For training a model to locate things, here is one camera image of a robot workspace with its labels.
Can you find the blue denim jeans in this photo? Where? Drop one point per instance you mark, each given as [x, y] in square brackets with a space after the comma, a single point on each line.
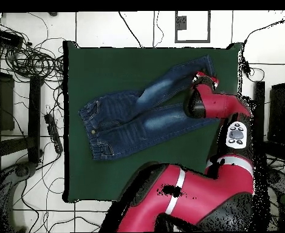
[122, 121]

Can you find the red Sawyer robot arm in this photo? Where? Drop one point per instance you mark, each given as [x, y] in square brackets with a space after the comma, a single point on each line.
[215, 106]

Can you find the black power adapter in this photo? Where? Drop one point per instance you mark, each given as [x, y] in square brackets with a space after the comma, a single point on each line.
[246, 68]

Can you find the dark green table cloth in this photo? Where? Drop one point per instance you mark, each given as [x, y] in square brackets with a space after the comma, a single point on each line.
[96, 174]

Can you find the black power strip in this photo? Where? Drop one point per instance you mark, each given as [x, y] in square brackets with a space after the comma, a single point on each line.
[53, 132]

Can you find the black box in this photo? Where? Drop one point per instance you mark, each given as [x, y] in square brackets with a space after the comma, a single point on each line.
[6, 37]

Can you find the grey round stand base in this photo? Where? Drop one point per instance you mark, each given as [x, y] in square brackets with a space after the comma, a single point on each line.
[23, 170]

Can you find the grey rectangular floor frame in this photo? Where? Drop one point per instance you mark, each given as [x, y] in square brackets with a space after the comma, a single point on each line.
[181, 23]

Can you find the black table frame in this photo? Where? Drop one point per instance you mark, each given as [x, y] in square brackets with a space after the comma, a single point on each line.
[34, 109]
[283, 109]

